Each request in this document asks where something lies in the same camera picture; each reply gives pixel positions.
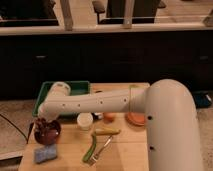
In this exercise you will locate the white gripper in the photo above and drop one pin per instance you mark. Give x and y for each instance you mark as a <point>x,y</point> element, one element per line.
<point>48,116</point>

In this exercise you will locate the dark purple grape bunch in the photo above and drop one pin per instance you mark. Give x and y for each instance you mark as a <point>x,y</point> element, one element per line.
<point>41,125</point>

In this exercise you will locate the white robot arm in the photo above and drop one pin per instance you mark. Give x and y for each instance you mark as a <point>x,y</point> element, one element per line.
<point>173,138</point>

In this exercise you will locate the blue sponge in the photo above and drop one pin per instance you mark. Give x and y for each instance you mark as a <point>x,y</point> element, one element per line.
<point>45,153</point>

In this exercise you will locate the white cup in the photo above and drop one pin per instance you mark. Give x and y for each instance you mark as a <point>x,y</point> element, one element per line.
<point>85,121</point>

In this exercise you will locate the green plastic tray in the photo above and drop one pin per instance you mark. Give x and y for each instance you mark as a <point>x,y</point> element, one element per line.
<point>64,88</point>

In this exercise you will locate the wooden board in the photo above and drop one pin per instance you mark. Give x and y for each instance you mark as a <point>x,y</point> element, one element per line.
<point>126,152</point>

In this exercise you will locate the green pea pod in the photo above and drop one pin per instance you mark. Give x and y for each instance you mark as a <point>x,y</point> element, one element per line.
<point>91,149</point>

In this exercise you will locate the orange fruit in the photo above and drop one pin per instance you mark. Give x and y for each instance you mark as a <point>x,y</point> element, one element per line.
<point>110,117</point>

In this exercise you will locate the office chair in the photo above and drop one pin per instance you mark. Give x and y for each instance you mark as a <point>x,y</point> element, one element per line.
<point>127,11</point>

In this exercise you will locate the blue object on floor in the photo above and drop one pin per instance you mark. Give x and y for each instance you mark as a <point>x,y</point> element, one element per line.
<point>202,100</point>

